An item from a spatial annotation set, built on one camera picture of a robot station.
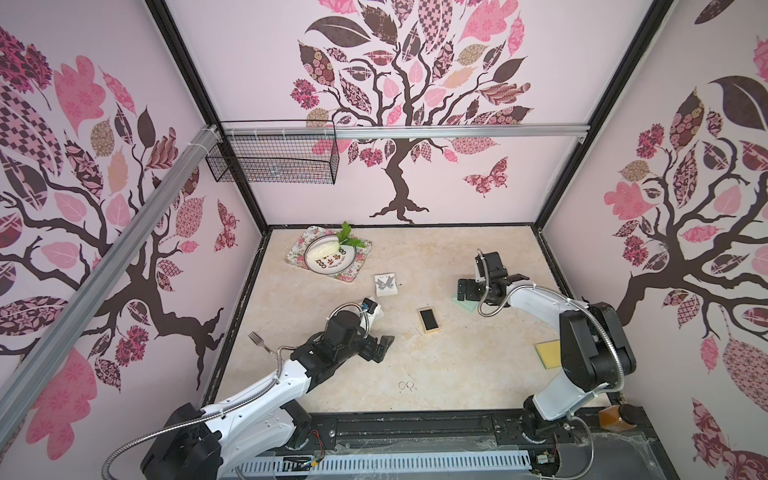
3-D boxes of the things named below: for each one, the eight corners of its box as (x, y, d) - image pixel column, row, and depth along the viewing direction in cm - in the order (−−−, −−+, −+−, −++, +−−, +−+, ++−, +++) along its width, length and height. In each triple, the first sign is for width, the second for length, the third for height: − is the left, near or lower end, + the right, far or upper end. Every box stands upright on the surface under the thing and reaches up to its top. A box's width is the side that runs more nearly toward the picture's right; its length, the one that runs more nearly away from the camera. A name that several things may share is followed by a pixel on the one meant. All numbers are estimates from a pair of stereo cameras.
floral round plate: (303, 274, 107) (300, 268, 104) (311, 241, 117) (309, 234, 115) (354, 274, 107) (353, 268, 104) (357, 241, 117) (356, 234, 115)
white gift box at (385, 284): (376, 297, 101) (376, 291, 98) (374, 279, 105) (374, 274, 103) (397, 294, 101) (397, 289, 99) (394, 277, 106) (394, 272, 103)
